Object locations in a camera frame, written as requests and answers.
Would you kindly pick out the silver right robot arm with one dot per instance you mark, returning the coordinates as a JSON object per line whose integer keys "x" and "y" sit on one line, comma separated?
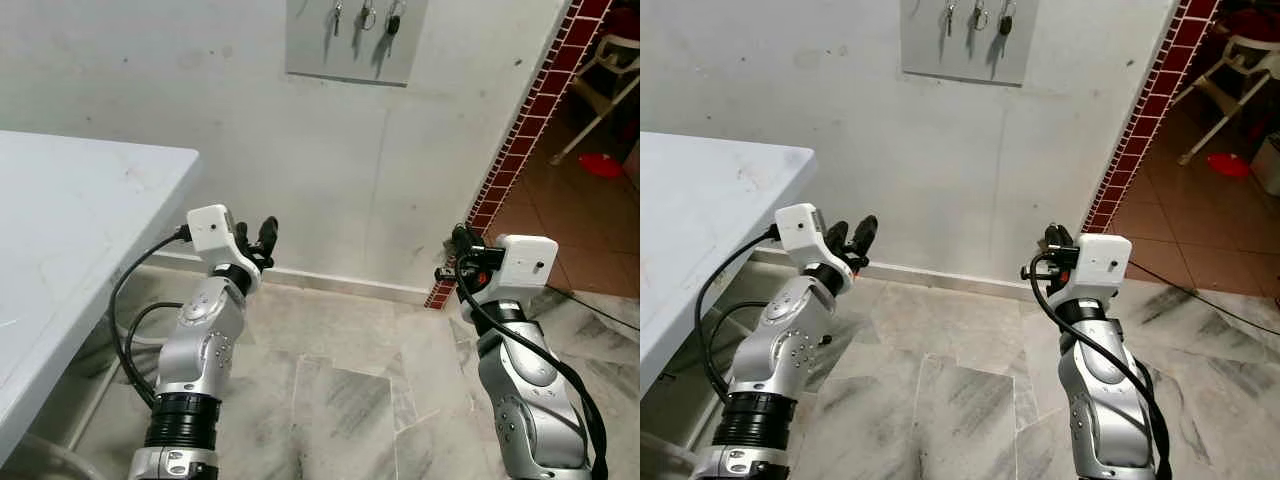
{"x": 1095, "y": 390}
{"x": 520, "y": 390}

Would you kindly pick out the dark red seat cushion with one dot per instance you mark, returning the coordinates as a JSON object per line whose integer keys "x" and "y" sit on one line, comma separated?
{"x": 625, "y": 22}
{"x": 1255, "y": 24}

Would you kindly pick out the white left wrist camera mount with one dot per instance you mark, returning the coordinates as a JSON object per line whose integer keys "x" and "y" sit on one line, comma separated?
{"x": 800, "y": 228}
{"x": 210, "y": 230}

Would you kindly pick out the red tiled wall edge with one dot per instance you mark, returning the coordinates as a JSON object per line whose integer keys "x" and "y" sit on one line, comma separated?
{"x": 1160, "y": 90}
{"x": 545, "y": 95}

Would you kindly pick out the white wall skirting strip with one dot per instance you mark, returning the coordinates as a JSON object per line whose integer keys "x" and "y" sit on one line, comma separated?
{"x": 950, "y": 278}
{"x": 330, "y": 283}

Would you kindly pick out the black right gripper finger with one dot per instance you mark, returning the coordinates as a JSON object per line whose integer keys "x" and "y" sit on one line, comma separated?
{"x": 1050, "y": 236}
{"x": 477, "y": 242}
{"x": 460, "y": 238}
{"x": 1065, "y": 240}

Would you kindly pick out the hanging silver key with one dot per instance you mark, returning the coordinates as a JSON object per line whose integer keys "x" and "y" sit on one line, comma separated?
{"x": 950, "y": 18}
{"x": 337, "y": 18}

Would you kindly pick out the hanging black fob key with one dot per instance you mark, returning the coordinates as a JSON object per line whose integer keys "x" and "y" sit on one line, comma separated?
{"x": 1006, "y": 24}
{"x": 394, "y": 24}

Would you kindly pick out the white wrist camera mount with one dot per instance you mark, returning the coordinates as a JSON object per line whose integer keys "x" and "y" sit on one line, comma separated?
{"x": 525, "y": 262}
{"x": 210, "y": 230}
{"x": 1100, "y": 265}
{"x": 800, "y": 228}

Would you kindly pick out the white folding table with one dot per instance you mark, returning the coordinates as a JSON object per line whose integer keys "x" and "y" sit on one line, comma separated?
{"x": 700, "y": 250}
{"x": 70, "y": 250}

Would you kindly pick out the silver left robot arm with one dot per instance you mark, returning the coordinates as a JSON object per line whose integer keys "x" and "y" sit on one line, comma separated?
{"x": 195, "y": 340}
{"x": 780, "y": 340}

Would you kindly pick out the red plastic dish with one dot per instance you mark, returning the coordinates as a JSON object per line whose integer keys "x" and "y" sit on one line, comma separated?
{"x": 600, "y": 165}
{"x": 1228, "y": 166}

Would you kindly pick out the white high chair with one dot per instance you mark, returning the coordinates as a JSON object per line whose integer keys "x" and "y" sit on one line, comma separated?
{"x": 1245, "y": 60}
{"x": 610, "y": 60}

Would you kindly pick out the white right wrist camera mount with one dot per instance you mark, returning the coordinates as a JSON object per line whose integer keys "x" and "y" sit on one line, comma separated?
{"x": 525, "y": 262}
{"x": 1100, "y": 265}

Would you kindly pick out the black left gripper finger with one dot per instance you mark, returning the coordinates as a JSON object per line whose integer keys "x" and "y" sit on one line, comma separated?
{"x": 245, "y": 233}
{"x": 864, "y": 236}
{"x": 838, "y": 236}
{"x": 268, "y": 236}

